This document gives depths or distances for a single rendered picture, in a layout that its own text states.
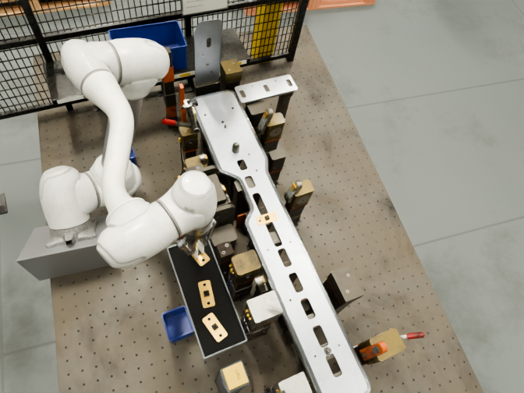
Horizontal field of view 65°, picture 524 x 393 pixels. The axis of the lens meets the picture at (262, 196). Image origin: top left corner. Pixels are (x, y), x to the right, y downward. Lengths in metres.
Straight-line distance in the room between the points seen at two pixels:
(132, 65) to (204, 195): 0.56
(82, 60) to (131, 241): 0.57
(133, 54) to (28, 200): 1.80
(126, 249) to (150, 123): 1.37
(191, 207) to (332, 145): 1.43
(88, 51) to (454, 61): 3.46
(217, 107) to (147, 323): 0.97
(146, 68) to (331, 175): 1.15
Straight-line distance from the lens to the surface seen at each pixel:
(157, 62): 1.39
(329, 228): 2.01
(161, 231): 0.94
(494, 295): 3.15
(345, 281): 1.58
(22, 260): 1.74
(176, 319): 1.80
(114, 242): 0.94
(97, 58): 1.30
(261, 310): 1.40
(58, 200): 1.71
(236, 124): 1.85
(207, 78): 1.98
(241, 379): 1.31
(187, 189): 0.92
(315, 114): 2.36
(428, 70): 4.03
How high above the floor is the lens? 2.46
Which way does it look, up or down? 61 degrees down
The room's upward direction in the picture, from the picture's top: 15 degrees clockwise
